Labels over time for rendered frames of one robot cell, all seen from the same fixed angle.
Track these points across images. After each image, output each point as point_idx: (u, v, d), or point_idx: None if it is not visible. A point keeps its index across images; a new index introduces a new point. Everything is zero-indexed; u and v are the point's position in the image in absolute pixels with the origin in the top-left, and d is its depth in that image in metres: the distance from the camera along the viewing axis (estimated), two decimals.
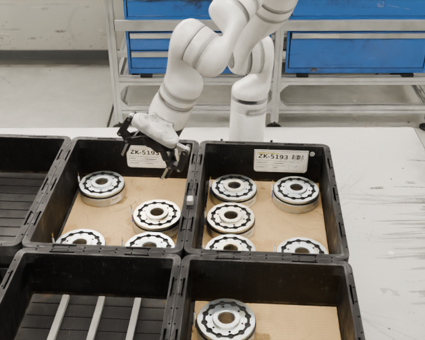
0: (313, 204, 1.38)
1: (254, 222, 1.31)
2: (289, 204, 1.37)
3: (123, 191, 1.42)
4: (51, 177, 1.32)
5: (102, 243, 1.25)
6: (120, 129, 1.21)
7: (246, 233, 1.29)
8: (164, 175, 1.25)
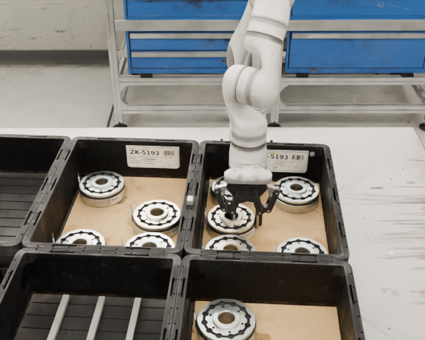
0: (313, 204, 1.38)
1: (254, 222, 1.31)
2: (289, 204, 1.37)
3: (123, 191, 1.42)
4: (51, 177, 1.32)
5: (102, 243, 1.25)
6: (220, 206, 1.29)
7: (247, 233, 1.29)
8: (258, 223, 1.31)
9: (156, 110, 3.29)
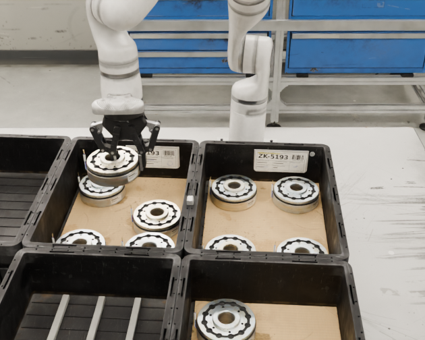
0: (313, 204, 1.38)
1: (137, 164, 1.22)
2: (289, 204, 1.37)
3: (123, 191, 1.42)
4: (51, 177, 1.32)
5: (102, 243, 1.25)
6: (98, 146, 1.19)
7: (128, 174, 1.20)
8: (142, 164, 1.22)
9: (156, 110, 3.29)
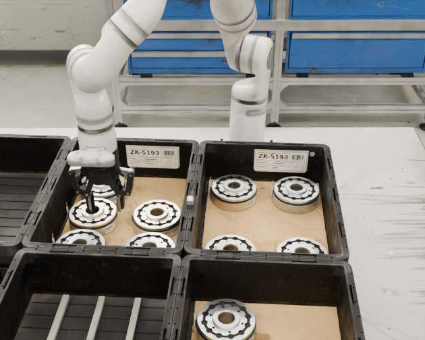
0: (313, 204, 1.38)
1: (115, 217, 1.33)
2: (289, 204, 1.37)
3: None
4: (51, 177, 1.32)
5: (102, 243, 1.25)
6: (74, 187, 1.29)
7: (104, 227, 1.31)
8: (120, 206, 1.31)
9: (156, 110, 3.29)
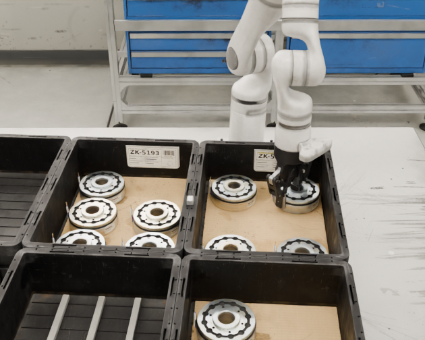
0: (313, 205, 1.38)
1: (115, 217, 1.33)
2: (289, 204, 1.37)
3: (123, 191, 1.42)
4: (51, 177, 1.32)
5: (102, 243, 1.25)
6: (278, 193, 1.33)
7: (104, 227, 1.31)
8: None
9: (156, 110, 3.29)
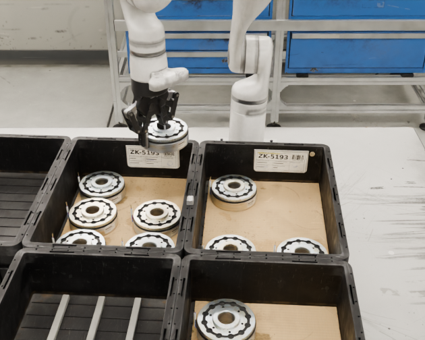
0: (179, 144, 1.31)
1: (115, 217, 1.33)
2: (152, 142, 1.30)
3: (123, 191, 1.42)
4: (51, 177, 1.32)
5: (102, 243, 1.25)
6: (135, 128, 1.26)
7: (104, 227, 1.31)
8: None
9: None
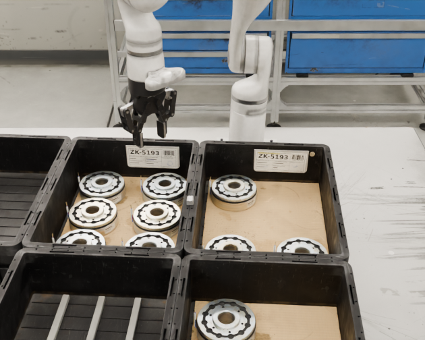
0: (178, 200, 1.39)
1: (115, 217, 1.33)
2: (154, 199, 1.38)
3: (123, 191, 1.42)
4: (51, 177, 1.32)
5: (102, 243, 1.25)
6: (129, 127, 1.26)
7: (104, 227, 1.31)
8: (165, 131, 1.33)
9: None
